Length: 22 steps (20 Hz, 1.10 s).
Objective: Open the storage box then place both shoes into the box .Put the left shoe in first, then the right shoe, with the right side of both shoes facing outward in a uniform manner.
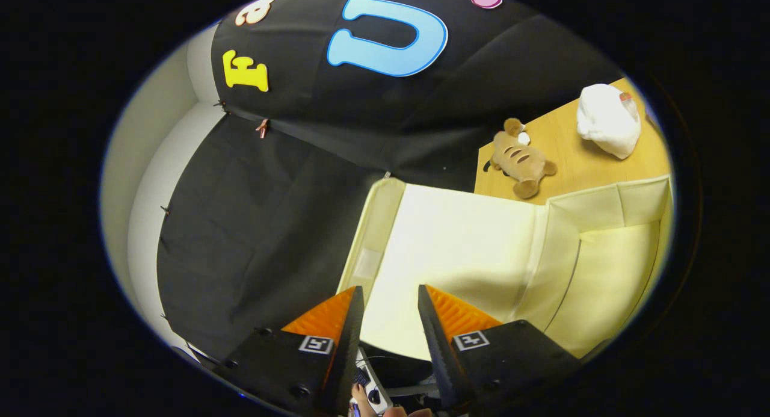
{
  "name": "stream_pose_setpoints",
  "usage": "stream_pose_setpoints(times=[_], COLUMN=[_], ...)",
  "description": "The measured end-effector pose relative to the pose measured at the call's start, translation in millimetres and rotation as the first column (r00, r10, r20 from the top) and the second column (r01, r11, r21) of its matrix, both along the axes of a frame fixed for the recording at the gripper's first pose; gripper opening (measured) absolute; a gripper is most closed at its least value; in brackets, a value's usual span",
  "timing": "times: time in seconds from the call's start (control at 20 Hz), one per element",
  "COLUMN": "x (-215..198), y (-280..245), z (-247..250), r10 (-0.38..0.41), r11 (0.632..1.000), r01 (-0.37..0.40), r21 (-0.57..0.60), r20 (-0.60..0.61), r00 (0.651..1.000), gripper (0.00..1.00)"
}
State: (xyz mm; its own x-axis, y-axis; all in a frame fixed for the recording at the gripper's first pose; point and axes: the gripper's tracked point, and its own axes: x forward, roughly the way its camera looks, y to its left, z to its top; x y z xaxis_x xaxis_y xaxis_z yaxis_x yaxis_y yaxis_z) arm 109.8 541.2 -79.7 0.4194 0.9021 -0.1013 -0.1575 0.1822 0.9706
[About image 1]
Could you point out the grey fabric storage box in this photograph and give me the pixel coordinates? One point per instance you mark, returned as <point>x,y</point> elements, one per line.
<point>457,248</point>

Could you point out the white plush toy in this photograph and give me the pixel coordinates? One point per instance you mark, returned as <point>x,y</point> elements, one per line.
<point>607,122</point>

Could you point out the brown striped plush toy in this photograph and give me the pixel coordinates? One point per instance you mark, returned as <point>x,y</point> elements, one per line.
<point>520,161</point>

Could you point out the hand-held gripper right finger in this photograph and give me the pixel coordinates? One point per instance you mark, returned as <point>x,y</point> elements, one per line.
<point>442,357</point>

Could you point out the small red clip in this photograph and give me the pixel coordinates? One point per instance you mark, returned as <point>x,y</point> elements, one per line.
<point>262,128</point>

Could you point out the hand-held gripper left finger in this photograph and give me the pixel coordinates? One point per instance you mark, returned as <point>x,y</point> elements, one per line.
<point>346,357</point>

